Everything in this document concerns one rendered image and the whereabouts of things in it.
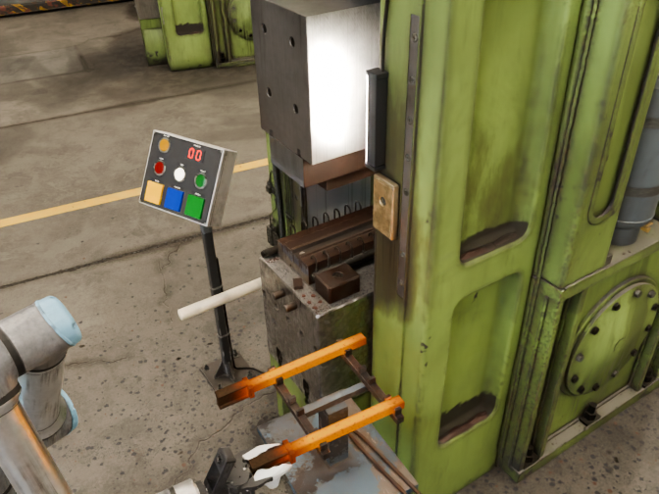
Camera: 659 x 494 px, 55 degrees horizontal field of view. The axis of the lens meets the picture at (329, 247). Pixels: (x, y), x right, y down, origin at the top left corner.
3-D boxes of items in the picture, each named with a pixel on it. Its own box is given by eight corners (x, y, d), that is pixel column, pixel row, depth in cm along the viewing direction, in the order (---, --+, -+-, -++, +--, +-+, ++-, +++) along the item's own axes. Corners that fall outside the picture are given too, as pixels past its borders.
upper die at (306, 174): (304, 188, 184) (302, 159, 179) (271, 162, 198) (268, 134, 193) (417, 150, 203) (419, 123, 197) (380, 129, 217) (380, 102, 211)
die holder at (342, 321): (321, 416, 217) (317, 317, 192) (268, 351, 244) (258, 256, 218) (445, 351, 242) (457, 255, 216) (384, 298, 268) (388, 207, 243)
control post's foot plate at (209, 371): (217, 397, 287) (214, 383, 282) (197, 368, 302) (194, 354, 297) (260, 377, 296) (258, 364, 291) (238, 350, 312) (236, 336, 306)
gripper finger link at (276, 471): (292, 476, 150) (253, 485, 148) (291, 461, 147) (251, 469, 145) (295, 488, 147) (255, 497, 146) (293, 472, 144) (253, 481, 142)
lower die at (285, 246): (309, 285, 205) (307, 264, 200) (278, 255, 219) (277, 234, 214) (411, 242, 223) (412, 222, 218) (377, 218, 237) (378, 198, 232)
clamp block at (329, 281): (329, 305, 196) (329, 288, 193) (315, 290, 202) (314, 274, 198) (361, 291, 202) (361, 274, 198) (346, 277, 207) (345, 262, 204)
